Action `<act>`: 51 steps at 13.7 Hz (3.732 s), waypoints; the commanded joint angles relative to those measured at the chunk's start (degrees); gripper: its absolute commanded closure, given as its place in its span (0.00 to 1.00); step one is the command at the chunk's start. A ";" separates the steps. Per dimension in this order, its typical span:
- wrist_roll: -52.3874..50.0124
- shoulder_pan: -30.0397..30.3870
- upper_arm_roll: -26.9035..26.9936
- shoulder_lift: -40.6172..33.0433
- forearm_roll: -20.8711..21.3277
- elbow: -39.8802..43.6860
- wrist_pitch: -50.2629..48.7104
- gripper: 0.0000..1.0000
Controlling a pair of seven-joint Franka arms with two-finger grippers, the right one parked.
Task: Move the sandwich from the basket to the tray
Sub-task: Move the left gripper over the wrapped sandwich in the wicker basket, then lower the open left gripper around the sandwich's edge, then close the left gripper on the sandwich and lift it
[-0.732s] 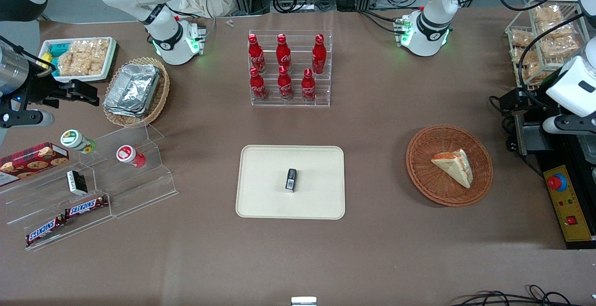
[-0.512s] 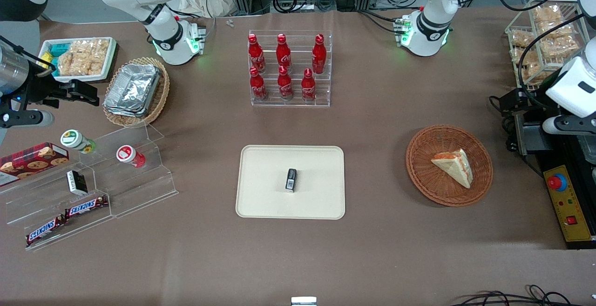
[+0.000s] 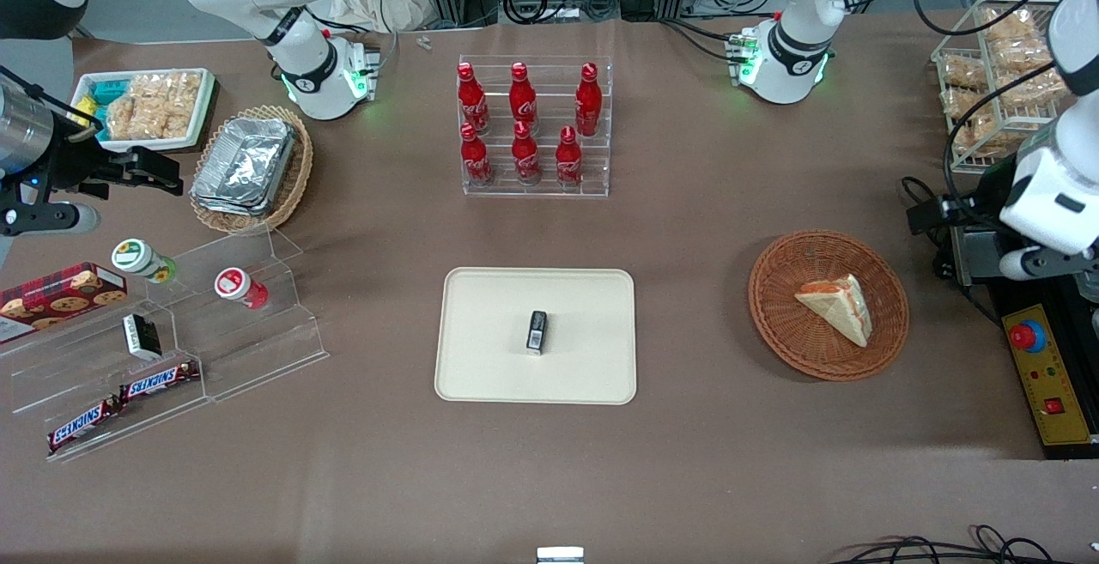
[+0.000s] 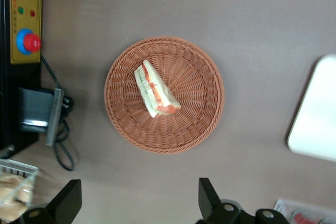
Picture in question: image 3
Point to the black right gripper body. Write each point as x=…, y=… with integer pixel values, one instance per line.
x=75, y=166

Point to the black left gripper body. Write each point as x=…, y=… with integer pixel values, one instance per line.
x=981, y=204

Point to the triangular sandwich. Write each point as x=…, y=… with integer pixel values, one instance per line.
x=837, y=306

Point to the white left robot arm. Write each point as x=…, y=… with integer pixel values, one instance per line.
x=798, y=32

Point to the white plastic snack tray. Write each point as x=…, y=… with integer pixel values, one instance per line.
x=86, y=130

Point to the light oval wicker basket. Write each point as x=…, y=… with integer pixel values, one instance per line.
x=296, y=178

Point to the brown round wicker basket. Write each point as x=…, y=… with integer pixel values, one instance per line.
x=790, y=324

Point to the beige rectangular tray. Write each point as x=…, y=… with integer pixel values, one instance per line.
x=489, y=341

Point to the clear bag of rice crackers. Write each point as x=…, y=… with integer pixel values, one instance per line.
x=154, y=105

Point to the yellow snack packet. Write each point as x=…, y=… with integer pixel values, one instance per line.
x=88, y=111

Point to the bagged cracker snack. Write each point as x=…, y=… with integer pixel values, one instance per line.
x=1030, y=90
x=1013, y=36
x=979, y=135
x=962, y=72

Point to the green lidded cup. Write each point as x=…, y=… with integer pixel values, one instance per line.
x=137, y=257

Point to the teal snack packet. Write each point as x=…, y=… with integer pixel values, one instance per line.
x=107, y=92

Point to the stack of foil trays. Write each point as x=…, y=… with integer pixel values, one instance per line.
x=245, y=165

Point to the red lidded cup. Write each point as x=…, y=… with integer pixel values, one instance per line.
x=236, y=285

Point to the red cookie box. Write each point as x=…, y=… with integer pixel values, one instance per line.
x=60, y=298

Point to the black and white small box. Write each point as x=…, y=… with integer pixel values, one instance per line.
x=142, y=336

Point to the yellow emergency stop box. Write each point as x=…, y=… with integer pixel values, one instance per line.
x=1052, y=384

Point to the clear acrylic stepped shelf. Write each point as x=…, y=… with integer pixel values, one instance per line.
x=258, y=349

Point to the snickers chocolate bar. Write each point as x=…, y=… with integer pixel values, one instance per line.
x=81, y=425
x=159, y=380

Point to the red cola bottle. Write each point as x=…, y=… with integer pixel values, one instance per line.
x=522, y=100
x=525, y=156
x=471, y=100
x=475, y=159
x=588, y=100
x=567, y=160

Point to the clear acrylic bottle rack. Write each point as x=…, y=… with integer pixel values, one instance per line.
x=541, y=191

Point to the white device edge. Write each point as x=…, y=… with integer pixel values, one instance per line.
x=560, y=555

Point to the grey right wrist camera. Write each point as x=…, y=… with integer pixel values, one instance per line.
x=43, y=219

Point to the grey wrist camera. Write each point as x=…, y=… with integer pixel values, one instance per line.
x=43, y=219
x=1043, y=263

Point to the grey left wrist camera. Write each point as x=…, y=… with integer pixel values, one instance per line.
x=1043, y=263

